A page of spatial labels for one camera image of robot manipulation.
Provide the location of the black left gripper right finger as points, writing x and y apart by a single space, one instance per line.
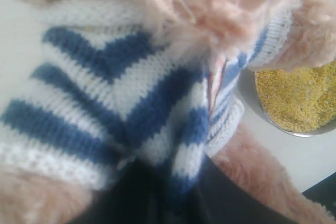
217 199

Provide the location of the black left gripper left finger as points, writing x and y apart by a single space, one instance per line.
130 201

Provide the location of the pink teddy bear striped shirt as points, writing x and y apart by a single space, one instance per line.
151 81

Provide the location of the yellow millet grain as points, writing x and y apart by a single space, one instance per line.
297 89

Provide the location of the metal bowl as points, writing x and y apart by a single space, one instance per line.
247 88

